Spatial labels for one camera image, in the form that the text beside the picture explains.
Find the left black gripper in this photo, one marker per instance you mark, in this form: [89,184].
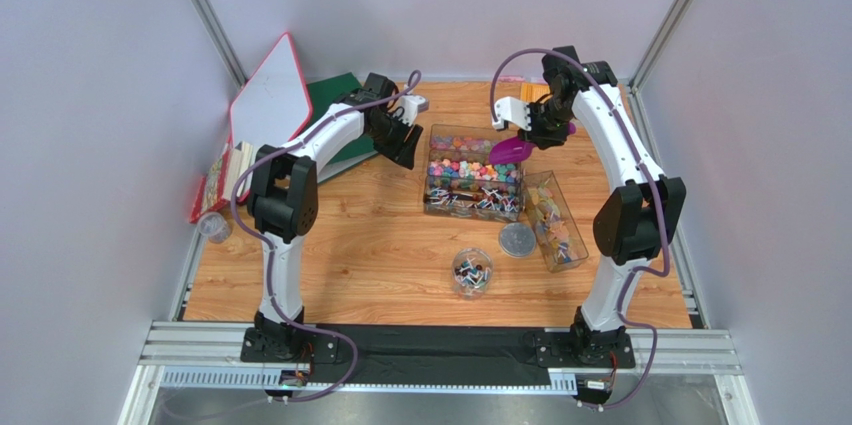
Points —
[402,152]

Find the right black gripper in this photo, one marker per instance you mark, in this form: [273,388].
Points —
[544,133]

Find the purple plastic scoop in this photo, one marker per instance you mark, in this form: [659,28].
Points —
[519,148]

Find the three-compartment clear candy box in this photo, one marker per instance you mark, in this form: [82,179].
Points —
[462,182]

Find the single clear candy box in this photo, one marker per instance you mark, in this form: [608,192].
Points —
[553,225]

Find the clear plastic jar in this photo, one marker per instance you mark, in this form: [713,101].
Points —
[472,270]

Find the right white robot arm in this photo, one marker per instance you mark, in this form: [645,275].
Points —
[634,227]

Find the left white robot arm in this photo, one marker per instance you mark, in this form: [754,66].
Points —
[283,195]

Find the orange book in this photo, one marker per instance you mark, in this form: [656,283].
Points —
[534,92]

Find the silver round jar lid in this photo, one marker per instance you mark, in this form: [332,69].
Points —
[517,240]

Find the red-framed whiteboard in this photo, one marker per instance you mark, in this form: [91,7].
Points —
[274,105]

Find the stack of books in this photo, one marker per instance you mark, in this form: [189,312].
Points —
[216,188]

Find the black base mat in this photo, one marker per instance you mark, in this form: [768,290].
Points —
[441,355]

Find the small clear plastic cup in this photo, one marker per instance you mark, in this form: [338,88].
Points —
[213,227]

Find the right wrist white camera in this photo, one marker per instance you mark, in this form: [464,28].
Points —
[511,111]

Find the wrist white camera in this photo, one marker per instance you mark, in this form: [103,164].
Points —
[408,107]
[511,111]

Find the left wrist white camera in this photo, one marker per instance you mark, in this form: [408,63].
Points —
[408,107]

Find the aluminium rail frame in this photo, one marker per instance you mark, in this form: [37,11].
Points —
[184,354]

